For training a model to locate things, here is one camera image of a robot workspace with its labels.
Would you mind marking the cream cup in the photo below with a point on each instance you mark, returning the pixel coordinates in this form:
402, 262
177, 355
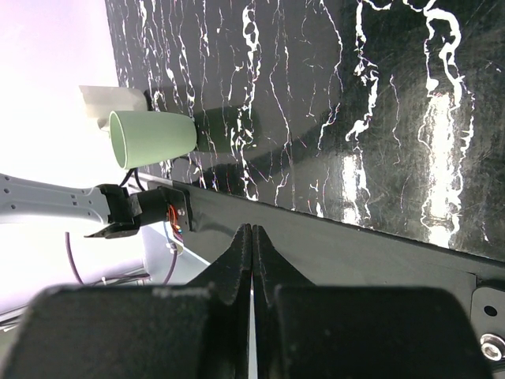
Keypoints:
100, 101

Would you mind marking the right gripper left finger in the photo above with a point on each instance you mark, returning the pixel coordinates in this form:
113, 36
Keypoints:
225, 345

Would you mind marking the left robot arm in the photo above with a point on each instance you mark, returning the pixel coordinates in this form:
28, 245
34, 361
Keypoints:
104, 211

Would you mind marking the green cup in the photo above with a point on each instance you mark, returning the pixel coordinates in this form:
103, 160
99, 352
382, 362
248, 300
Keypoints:
142, 138

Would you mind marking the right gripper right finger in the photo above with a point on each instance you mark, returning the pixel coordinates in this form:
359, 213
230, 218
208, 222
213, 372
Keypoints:
269, 270

